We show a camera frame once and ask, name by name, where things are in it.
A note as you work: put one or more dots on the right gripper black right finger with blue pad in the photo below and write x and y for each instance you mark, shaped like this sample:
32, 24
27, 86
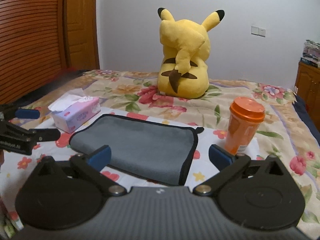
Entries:
230, 167

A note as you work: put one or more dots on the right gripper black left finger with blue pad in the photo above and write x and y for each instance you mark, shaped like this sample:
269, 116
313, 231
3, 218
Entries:
88, 166

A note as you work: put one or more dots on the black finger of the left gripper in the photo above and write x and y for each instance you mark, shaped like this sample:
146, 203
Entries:
46, 134

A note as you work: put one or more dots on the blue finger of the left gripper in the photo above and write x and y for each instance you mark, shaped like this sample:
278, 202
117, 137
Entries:
27, 113

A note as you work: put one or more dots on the purple tissue pack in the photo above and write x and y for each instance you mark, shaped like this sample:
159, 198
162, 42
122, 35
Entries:
73, 109

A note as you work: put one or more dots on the orange lidded plastic cup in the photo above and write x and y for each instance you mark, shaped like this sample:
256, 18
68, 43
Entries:
246, 115

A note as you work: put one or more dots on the grey folded towel black trim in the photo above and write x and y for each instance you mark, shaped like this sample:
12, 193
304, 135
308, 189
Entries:
151, 150

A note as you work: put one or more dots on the wooden slatted headboard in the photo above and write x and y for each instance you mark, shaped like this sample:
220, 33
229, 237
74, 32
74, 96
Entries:
42, 40

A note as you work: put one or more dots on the dark blue bed sheet edge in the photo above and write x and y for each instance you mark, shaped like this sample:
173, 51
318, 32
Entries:
300, 108

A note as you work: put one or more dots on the yellow Pikachu plush toy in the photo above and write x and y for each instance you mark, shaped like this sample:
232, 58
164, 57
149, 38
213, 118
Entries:
186, 48

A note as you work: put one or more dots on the wooden side cabinet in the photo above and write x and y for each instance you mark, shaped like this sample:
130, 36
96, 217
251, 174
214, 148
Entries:
307, 85

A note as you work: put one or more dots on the stack of books and papers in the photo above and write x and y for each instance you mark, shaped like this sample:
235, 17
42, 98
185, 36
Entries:
311, 53

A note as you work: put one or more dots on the white wall switch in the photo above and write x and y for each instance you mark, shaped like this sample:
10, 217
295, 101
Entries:
258, 31

